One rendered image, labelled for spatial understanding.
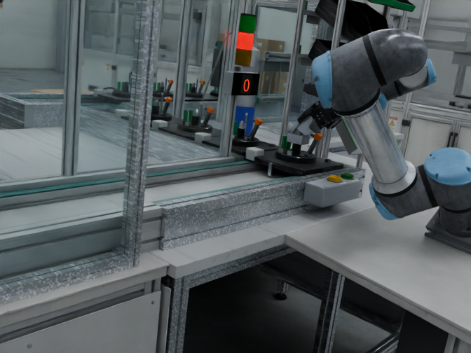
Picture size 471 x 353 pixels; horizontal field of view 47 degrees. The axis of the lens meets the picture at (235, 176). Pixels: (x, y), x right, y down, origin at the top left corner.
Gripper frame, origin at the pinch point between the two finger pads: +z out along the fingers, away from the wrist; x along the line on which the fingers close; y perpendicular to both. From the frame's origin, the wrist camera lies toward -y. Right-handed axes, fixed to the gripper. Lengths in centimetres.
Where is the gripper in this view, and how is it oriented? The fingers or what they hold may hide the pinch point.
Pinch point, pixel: (298, 128)
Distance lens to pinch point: 184.5
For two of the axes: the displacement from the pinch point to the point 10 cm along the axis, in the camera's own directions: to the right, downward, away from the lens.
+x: 6.8, -1.0, 7.3
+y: 4.7, 8.2, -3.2
